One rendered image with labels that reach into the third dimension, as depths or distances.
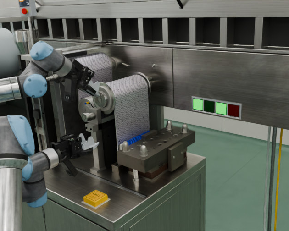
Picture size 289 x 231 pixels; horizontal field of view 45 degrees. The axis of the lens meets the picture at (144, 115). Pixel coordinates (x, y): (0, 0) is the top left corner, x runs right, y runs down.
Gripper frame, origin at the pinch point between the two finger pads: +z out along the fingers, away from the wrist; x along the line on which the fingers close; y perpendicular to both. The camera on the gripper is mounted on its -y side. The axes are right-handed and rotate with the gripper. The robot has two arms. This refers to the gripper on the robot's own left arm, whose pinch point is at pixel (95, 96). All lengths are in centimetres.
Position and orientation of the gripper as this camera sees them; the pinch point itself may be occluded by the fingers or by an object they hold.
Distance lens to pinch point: 153.3
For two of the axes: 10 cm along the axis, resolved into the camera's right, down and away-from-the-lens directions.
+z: 5.2, 4.0, 7.5
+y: 3.7, -9.0, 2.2
